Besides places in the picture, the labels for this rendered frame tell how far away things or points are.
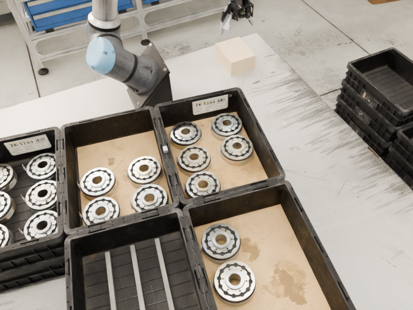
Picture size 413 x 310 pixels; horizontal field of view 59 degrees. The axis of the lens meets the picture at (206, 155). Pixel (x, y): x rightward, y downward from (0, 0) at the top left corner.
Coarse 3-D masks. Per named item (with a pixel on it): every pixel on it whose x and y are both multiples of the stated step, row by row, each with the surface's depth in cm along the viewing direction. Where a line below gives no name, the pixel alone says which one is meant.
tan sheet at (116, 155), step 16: (96, 144) 124; (112, 144) 124; (128, 144) 123; (144, 144) 123; (80, 160) 120; (96, 160) 120; (112, 160) 119; (128, 160) 119; (160, 160) 119; (80, 176) 116; (128, 192) 111; (128, 208) 108
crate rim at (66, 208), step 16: (128, 112) 119; (64, 128) 115; (64, 144) 111; (160, 144) 110; (64, 160) 107; (64, 176) 103; (64, 192) 100; (176, 192) 99; (64, 208) 97; (160, 208) 96; (64, 224) 94; (96, 224) 94
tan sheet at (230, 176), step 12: (204, 120) 129; (168, 132) 126; (204, 132) 126; (204, 144) 122; (216, 144) 122; (216, 156) 119; (216, 168) 116; (228, 168) 116; (240, 168) 115; (252, 168) 115; (180, 180) 113; (228, 180) 113; (240, 180) 112; (252, 180) 112
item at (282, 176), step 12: (204, 96) 122; (240, 96) 122; (156, 108) 119; (252, 120) 115; (168, 144) 110; (264, 144) 109; (168, 156) 107; (276, 156) 105; (264, 180) 100; (276, 180) 100; (180, 192) 99; (216, 192) 98; (228, 192) 98; (180, 204) 99
